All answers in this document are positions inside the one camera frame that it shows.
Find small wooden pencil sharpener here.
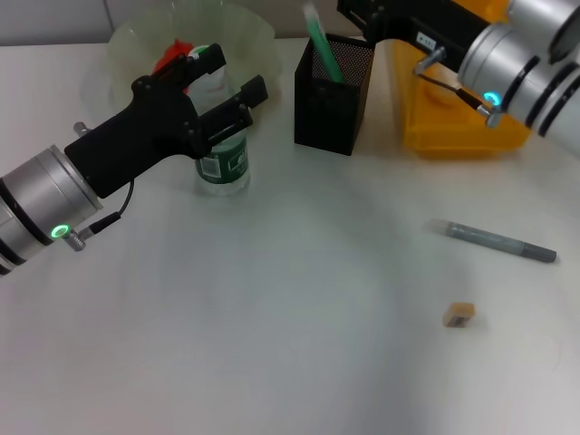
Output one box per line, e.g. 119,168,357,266
441,302,477,328

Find clear green-label water bottle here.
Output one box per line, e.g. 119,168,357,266
185,43,252,198

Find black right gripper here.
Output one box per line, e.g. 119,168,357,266
337,0,490,72

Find black mesh pen holder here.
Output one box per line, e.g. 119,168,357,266
293,34,376,158

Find pale green glass fruit bowl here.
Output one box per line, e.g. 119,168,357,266
106,0,282,132

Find red-orange toy orange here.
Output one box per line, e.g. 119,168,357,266
151,38,194,76

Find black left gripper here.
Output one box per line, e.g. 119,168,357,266
63,43,271,199

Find yellow plastic bin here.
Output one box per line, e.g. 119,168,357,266
391,0,531,159

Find grey marker pen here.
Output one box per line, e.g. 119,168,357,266
425,217,558,263

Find green pen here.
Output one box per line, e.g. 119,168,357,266
302,2,345,85

